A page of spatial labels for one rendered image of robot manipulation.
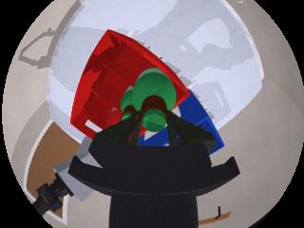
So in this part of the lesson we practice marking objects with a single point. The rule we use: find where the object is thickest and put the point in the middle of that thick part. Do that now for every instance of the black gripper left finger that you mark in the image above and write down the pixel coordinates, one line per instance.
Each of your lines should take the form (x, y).
(120, 132)

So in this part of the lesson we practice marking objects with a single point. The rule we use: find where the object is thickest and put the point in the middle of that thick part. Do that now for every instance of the green bottle with pale green label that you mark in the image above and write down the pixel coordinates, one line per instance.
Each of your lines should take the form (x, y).
(126, 104)
(156, 94)

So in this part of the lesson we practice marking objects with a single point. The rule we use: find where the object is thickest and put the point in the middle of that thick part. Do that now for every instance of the red bottle with pink label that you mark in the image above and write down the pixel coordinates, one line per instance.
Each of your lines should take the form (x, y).
(114, 117)

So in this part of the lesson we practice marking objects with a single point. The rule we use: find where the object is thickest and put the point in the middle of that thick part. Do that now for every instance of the red plastic crate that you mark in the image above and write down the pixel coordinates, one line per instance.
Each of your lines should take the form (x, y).
(114, 57)

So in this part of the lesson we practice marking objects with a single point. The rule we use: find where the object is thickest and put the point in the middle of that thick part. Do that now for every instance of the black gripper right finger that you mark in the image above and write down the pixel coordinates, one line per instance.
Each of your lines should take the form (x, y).
(187, 132)

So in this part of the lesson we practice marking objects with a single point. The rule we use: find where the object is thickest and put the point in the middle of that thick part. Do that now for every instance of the blue plastic crate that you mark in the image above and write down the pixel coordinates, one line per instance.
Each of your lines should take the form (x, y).
(191, 111)

